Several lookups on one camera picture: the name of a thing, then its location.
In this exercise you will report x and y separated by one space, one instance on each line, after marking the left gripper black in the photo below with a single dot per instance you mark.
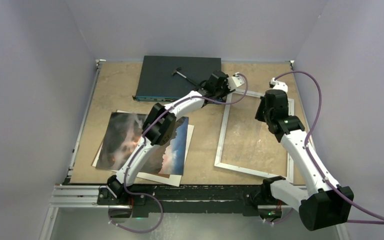
226 88

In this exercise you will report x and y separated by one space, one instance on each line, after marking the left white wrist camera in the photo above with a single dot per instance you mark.
235 81

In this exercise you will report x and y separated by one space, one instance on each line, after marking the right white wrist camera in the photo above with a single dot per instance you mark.
278 85

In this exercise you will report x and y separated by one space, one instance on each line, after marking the small black-handled hammer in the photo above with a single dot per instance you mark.
177 71

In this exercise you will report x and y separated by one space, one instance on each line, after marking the white picture frame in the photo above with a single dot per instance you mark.
238 96

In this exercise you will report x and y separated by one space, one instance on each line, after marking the landscape photo print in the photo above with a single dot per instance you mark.
125 139

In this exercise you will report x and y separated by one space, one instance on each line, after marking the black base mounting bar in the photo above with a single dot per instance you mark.
196 199

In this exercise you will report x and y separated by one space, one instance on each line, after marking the dark network switch box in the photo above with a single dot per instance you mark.
156 84

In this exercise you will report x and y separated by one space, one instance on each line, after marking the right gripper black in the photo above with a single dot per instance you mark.
259 116

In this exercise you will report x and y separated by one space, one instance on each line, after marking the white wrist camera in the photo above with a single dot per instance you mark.
235 81
278 85

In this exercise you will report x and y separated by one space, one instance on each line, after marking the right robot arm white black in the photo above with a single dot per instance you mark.
325 202

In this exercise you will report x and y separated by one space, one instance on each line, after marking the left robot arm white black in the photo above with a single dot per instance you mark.
160 124

